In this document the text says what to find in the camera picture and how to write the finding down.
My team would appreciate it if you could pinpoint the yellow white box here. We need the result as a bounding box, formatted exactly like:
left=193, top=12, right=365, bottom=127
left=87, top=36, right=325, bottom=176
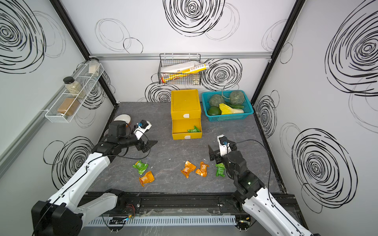
left=160, top=61, right=210, bottom=83

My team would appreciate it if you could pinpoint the right netted melon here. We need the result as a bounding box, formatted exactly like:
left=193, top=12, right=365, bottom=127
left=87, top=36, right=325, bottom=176
left=229, top=90, right=245, bottom=105

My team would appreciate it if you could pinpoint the brown block container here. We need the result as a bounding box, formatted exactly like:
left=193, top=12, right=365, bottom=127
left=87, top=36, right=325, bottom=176
left=57, top=98, right=80, bottom=117

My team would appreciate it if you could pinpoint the orange cookie pack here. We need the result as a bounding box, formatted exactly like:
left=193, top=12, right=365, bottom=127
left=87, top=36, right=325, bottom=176
left=181, top=161, right=196, bottom=179
left=195, top=161, right=210, bottom=178
left=139, top=171, right=155, bottom=187

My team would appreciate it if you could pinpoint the left netted melon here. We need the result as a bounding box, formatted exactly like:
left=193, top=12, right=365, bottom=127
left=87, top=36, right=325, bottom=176
left=209, top=94, right=225, bottom=107

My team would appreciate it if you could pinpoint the white wire wall shelf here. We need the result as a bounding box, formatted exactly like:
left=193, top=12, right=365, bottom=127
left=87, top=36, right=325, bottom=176
left=45, top=60, right=106, bottom=125

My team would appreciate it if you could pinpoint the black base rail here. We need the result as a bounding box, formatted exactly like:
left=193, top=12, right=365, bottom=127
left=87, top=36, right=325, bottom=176
left=100, top=191, right=296, bottom=216

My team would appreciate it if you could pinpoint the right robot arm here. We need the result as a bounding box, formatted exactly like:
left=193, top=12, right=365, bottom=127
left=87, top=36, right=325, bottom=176
left=209, top=135, right=314, bottom=236

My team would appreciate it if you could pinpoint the green cookie pack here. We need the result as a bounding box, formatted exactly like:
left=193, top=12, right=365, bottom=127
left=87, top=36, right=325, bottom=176
left=132, top=160, right=149, bottom=175
left=188, top=126, right=201, bottom=133
left=216, top=163, right=225, bottom=177

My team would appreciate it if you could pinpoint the white orange bowl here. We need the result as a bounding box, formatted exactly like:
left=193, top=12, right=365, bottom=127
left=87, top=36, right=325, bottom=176
left=114, top=114, right=131, bottom=126

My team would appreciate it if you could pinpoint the clear jar white lid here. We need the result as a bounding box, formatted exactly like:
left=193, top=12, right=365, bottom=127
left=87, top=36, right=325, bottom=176
left=88, top=58, right=100, bottom=76

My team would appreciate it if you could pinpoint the spice jar black lid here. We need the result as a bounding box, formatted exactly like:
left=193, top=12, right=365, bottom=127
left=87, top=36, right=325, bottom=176
left=63, top=76, right=86, bottom=99

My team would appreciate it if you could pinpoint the green cucumber toy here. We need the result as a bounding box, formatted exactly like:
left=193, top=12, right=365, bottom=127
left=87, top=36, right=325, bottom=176
left=225, top=102, right=244, bottom=110

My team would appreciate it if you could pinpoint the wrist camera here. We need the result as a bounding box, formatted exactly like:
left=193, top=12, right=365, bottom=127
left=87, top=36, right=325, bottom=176
left=217, top=135, right=231, bottom=157
left=133, top=120, right=152, bottom=140

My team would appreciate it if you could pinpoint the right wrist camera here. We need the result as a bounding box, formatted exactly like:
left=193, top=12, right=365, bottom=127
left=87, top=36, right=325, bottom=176
left=217, top=135, right=231, bottom=157

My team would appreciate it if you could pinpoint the green cookie pack top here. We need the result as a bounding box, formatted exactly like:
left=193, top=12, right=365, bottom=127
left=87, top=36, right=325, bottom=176
left=188, top=126, right=201, bottom=133

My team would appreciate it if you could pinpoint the green avocado toy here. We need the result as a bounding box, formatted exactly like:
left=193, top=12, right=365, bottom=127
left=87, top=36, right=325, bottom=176
left=207, top=106, right=221, bottom=116

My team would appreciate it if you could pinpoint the yellow plastic drawer cabinet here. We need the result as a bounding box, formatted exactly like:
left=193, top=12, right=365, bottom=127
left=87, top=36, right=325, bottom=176
left=171, top=89, right=202, bottom=140

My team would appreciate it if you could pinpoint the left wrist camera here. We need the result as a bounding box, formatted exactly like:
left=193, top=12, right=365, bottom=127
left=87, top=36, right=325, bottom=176
left=133, top=120, right=152, bottom=140

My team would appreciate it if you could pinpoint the black wire wall basket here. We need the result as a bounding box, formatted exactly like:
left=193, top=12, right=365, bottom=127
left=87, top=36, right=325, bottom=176
left=157, top=53, right=201, bottom=86

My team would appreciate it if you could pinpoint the netted melon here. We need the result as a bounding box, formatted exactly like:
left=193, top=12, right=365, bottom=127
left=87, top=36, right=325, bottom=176
left=229, top=90, right=245, bottom=105
left=209, top=94, right=225, bottom=107

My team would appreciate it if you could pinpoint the white slotted cable duct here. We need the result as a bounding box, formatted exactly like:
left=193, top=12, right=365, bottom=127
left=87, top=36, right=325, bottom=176
left=87, top=215, right=237, bottom=227

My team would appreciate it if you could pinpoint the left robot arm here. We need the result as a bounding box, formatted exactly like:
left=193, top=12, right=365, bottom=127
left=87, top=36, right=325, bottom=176
left=31, top=120, right=157, bottom=236

